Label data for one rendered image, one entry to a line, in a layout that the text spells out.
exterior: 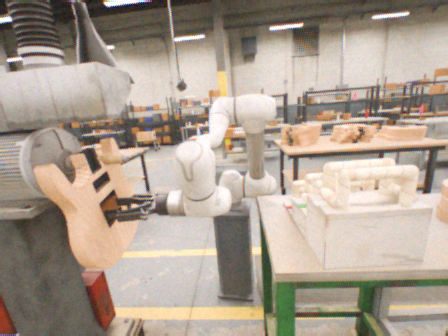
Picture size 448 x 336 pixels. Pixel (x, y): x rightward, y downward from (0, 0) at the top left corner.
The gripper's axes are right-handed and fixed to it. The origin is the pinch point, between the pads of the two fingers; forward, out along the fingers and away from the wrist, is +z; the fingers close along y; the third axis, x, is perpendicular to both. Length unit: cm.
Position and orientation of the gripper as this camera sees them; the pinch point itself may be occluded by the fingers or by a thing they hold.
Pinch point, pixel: (113, 207)
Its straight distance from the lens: 87.5
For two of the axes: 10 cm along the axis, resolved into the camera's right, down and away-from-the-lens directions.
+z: -9.9, 0.7, 0.9
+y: 0.5, -4.3, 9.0
